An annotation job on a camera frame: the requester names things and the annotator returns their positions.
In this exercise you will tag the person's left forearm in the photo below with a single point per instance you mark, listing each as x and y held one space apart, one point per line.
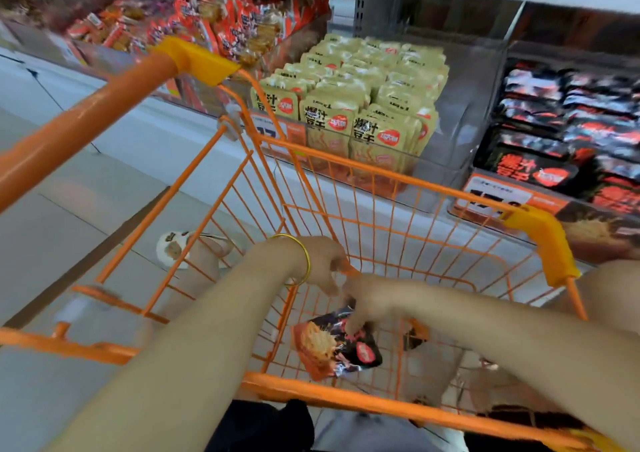
170 367

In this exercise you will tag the person's right leg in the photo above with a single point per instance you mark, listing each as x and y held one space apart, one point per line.
615 297

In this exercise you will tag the person's right forearm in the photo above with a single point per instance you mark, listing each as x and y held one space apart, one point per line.
540 347

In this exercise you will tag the row of yellow orange snacks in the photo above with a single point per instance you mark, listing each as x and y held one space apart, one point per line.
325 119
275 102
385 135

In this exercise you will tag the person's left white sandal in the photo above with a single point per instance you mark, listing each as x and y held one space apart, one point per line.
175 247

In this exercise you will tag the pile of red tan packets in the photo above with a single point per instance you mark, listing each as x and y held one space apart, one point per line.
220 22

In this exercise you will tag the black flame print snack packet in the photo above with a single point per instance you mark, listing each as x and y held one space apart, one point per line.
330 347

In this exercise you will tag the orange shopping cart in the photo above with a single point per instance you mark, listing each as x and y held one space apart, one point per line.
70 137

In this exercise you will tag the person's right hand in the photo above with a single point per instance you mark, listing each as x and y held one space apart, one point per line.
372 299

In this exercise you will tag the black shorts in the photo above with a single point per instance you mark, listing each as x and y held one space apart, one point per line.
260 429

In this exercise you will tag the row of black orange snacks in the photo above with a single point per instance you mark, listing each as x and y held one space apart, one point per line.
615 197
530 172

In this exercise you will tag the orange price tag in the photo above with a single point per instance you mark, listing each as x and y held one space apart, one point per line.
270 129
500 192

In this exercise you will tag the person's left hand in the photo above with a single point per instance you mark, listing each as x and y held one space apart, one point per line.
322 262

